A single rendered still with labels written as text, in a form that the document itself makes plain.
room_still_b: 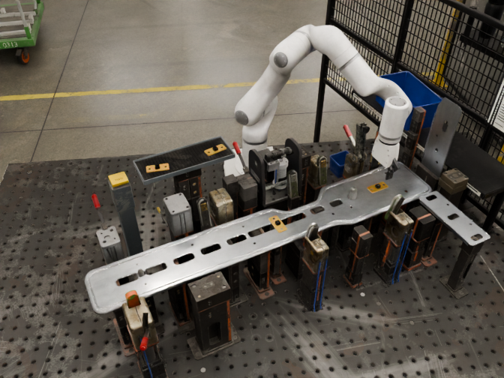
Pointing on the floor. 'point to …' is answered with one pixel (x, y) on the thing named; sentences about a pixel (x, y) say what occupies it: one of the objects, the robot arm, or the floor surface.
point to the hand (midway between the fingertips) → (381, 170)
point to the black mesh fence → (421, 68)
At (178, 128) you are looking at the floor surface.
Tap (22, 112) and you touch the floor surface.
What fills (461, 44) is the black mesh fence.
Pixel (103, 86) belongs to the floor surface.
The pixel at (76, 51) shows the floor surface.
